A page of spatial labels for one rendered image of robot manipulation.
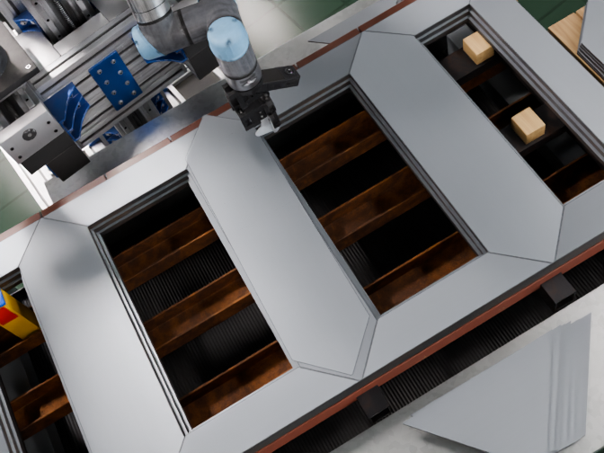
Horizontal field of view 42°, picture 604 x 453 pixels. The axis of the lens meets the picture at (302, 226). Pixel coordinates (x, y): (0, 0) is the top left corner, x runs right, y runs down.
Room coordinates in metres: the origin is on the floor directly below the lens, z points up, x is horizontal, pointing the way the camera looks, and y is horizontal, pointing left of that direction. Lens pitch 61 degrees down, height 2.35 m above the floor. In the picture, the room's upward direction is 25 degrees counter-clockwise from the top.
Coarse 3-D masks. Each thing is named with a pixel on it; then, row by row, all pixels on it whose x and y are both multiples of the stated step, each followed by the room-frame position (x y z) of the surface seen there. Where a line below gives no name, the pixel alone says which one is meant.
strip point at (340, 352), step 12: (360, 324) 0.57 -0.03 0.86; (336, 336) 0.57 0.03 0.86; (348, 336) 0.56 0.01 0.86; (360, 336) 0.55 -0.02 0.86; (312, 348) 0.57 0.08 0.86; (324, 348) 0.56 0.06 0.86; (336, 348) 0.55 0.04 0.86; (348, 348) 0.54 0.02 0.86; (300, 360) 0.56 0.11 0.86; (312, 360) 0.55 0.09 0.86; (324, 360) 0.54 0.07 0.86; (336, 360) 0.53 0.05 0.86; (348, 360) 0.52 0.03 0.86; (348, 372) 0.50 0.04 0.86
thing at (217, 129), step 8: (216, 120) 1.20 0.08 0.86; (224, 120) 1.19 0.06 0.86; (232, 120) 1.18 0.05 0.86; (240, 120) 1.17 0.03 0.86; (200, 128) 1.20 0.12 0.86; (208, 128) 1.19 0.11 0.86; (216, 128) 1.18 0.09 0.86; (224, 128) 1.17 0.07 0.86; (232, 128) 1.16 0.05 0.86; (240, 128) 1.15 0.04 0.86; (200, 136) 1.17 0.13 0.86; (208, 136) 1.16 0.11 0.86; (216, 136) 1.15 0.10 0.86; (224, 136) 1.14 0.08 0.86; (192, 144) 1.16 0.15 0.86; (200, 144) 1.15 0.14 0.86; (208, 144) 1.14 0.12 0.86; (192, 152) 1.14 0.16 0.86
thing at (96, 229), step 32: (448, 32) 1.18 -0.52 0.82; (480, 32) 1.13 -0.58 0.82; (512, 64) 1.01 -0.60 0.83; (320, 96) 1.14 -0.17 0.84; (544, 96) 0.90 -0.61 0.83; (384, 128) 1.00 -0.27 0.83; (576, 128) 0.79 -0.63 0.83; (416, 160) 0.87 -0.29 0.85; (160, 192) 1.09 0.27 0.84; (96, 224) 1.07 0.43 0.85; (320, 224) 0.84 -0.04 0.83; (512, 256) 0.57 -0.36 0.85; (0, 288) 1.04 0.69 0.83; (512, 288) 0.51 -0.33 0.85; (416, 352) 0.49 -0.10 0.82; (0, 384) 0.81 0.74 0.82; (64, 384) 0.74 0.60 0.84; (160, 384) 0.64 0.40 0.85; (0, 416) 0.73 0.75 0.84; (256, 448) 0.44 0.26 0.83
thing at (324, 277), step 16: (304, 272) 0.73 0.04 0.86; (320, 272) 0.72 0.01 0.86; (336, 272) 0.70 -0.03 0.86; (272, 288) 0.73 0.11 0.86; (288, 288) 0.72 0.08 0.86; (304, 288) 0.70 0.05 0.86; (320, 288) 0.68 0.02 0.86; (336, 288) 0.67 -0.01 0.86; (272, 304) 0.70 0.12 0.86; (288, 304) 0.68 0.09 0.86; (304, 304) 0.67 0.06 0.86; (272, 320) 0.66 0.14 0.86
